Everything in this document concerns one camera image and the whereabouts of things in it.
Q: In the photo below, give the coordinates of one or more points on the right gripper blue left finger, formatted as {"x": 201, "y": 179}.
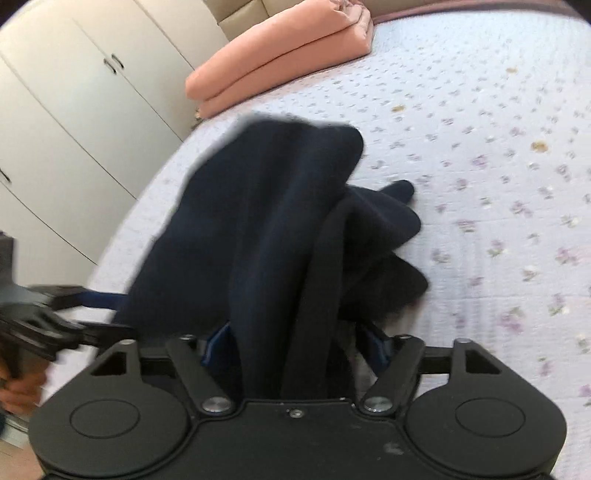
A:
{"x": 214, "y": 344}

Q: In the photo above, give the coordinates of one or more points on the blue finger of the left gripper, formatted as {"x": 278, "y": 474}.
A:
{"x": 101, "y": 300}

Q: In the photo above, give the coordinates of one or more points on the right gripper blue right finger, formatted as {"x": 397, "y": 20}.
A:
{"x": 381, "y": 351}

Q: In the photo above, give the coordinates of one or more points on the navy striped zip hoodie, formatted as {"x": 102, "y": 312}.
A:
{"x": 273, "y": 254}

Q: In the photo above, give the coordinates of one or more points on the person's left hand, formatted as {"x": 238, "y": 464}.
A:
{"x": 22, "y": 396}

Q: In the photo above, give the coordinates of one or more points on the white wardrobe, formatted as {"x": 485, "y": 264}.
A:
{"x": 92, "y": 106}

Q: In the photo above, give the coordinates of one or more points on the floral quilted bed cover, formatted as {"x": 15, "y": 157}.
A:
{"x": 487, "y": 113}

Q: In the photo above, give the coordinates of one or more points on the beige padded headboard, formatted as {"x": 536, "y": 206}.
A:
{"x": 235, "y": 17}

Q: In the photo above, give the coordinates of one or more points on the lower pink folded quilt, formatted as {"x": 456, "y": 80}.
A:
{"x": 336, "y": 49}

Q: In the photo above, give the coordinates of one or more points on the pink folded quilt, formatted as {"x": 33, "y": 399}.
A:
{"x": 264, "y": 42}
{"x": 336, "y": 49}

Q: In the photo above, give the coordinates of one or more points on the upper pink folded quilt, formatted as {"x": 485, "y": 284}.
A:
{"x": 264, "y": 42}

